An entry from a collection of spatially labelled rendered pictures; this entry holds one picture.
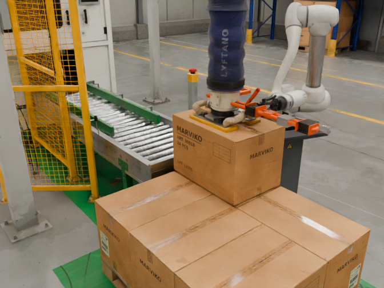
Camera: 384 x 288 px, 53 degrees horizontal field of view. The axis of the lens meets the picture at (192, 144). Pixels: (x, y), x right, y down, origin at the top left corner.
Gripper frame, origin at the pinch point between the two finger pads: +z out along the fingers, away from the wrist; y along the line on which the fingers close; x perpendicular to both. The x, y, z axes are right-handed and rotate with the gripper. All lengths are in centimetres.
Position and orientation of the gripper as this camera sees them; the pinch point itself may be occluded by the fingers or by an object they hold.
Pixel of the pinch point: (258, 110)
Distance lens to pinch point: 218.4
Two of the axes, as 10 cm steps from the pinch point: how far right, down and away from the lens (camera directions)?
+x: -6.3, -3.1, 7.1
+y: 0.1, 9.2, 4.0
